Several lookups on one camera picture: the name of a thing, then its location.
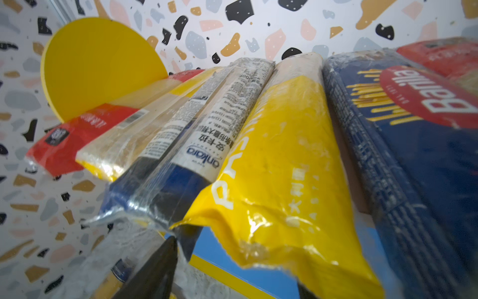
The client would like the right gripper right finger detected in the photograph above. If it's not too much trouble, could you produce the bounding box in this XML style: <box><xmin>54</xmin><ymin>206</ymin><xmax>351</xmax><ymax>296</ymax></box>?
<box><xmin>298</xmin><ymin>282</ymin><xmax>317</xmax><ymax>299</ymax></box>

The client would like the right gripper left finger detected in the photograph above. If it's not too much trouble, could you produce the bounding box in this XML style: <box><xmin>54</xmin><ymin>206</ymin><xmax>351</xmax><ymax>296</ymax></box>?
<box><xmin>113</xmin><ymin>236</ymin><xmax>178</xmax><ymax>299</ymax></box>

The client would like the yellow Pastatime bag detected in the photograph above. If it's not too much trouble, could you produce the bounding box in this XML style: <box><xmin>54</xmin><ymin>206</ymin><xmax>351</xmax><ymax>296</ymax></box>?
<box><xmin>180</xmin><ymin>52</ymin><xmax>385</xmax><ymax>299</ymax></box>

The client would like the clear white label spaghetti bag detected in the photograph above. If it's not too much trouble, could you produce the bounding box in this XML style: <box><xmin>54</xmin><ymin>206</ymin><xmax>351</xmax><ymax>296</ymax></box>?
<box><xmin>83</xmin><ymin>57</ymin><xmax>276</xmax><ymax>262</ymax></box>

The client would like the plain yellow spaghetti bag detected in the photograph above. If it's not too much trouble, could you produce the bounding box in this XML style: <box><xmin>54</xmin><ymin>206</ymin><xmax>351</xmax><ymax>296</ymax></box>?
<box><xmin>75</xmin><ymin>67</ymin><xmax>222</xmax><ymax>182</ymax></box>

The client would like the red spaghetti bag black label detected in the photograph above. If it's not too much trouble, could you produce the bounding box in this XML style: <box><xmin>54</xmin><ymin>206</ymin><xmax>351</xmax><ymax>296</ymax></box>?
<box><xmin>25</xmin><ymin>69</ymin><xmax>202</xmax><ymax>177</ymax></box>

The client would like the blue Barilla spaghetti bag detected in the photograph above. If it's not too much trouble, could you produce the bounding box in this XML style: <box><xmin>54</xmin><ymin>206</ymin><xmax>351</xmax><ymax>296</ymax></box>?
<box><xmin>322</xmin><ymin>49</ymin><xmax>478</xmax><ymax>299</ymax></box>

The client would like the red spaghetti bag top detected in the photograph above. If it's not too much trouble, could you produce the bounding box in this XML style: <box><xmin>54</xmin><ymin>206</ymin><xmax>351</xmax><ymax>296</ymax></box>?
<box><xmin>397</xmin><ymin>37</ymin><xmax>478</xmax><ymax>95</ymax></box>

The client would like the yellow shelf with coloured boards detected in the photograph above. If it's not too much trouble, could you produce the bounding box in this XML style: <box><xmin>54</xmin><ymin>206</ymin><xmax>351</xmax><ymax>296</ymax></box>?
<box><xmin>40</xmin><ymin>16</ymin><xmax>389</xmax><ymax>299</ymax></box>

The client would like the orange blue spaghetti bag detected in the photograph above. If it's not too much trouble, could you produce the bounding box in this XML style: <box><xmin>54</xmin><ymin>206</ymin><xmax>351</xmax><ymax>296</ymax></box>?
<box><xmin>90</xmin><ymin>258</ymin><xmax>136</xmax><ymax>299</ymax></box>

